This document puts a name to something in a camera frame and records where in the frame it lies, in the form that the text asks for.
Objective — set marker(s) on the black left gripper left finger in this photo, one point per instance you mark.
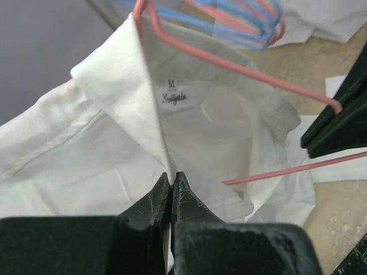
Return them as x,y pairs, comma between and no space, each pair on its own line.
133,242

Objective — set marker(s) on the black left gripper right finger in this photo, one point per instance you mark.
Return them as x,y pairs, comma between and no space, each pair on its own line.
204,244

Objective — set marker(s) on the white button shirt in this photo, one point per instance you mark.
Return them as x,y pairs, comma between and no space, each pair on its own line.
136,108

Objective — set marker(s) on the white shirt on rack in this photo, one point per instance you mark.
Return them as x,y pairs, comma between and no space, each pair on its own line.
335,20

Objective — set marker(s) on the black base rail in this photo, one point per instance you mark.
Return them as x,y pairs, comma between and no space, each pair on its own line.
355,262

